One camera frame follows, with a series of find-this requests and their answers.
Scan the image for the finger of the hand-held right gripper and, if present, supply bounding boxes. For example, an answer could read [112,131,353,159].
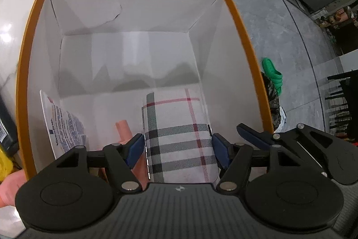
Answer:
[236,123,333,179]

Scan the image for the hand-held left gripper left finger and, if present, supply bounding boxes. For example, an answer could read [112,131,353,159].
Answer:
[54,133,145,192]

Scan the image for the pink pump bottle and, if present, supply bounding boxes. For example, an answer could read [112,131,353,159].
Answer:
[0,171,28,207]

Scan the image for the plaid zip case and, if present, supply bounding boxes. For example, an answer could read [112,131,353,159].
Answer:
[142,88,220,183]

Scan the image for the yellow round container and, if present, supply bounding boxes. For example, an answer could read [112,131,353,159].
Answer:
[0,147,14,181]

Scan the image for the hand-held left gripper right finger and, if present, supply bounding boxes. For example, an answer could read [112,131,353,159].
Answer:
[212,133,302,192]

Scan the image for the pink spout bottle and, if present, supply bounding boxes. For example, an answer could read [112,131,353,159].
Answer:
[89,120,150,190]

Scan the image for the camouflage cloth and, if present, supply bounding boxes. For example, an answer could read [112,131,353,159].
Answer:
[261,72,281,131]

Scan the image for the white tube with blue print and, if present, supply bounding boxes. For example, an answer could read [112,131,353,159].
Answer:
[40,90,90,160]

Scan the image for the orange cardboard box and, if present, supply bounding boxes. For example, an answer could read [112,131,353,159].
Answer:
[15,0,275,181]

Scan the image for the black rack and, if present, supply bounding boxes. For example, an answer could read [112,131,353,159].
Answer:
[326,69,358,144]

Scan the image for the green slipper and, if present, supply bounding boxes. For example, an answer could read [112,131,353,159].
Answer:
[261,58,283,94]

